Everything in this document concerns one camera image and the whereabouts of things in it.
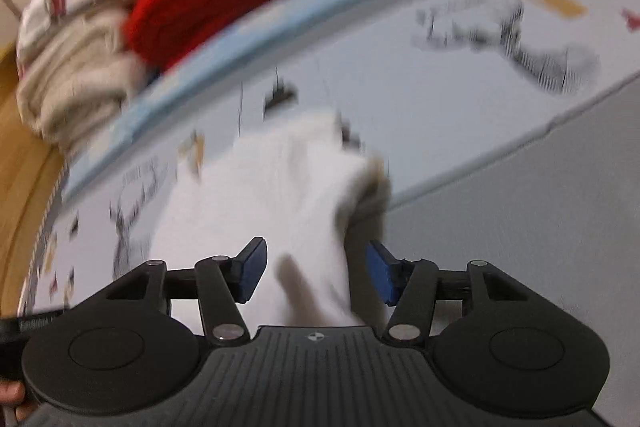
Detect small white garment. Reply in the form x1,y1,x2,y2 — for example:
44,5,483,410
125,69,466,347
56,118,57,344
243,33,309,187
150,108,394,329

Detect white and pink garment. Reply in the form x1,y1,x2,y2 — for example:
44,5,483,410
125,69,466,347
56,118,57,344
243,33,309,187
17,0,69,58

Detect person's left hand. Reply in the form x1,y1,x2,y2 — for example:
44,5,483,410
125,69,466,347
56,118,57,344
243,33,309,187
0,381,25,408

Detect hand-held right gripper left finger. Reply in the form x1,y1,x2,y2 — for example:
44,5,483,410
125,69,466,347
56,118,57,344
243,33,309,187
105,237,269,349

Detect cream folded quilt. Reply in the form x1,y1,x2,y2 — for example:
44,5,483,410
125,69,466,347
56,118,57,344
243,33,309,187
15,9,152,154

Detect deer print bed sheet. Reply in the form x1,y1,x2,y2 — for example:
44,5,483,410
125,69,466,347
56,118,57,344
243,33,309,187
20,0,640,310

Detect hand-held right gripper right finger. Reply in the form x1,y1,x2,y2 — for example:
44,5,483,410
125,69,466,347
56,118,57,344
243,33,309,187
366,241,544,346

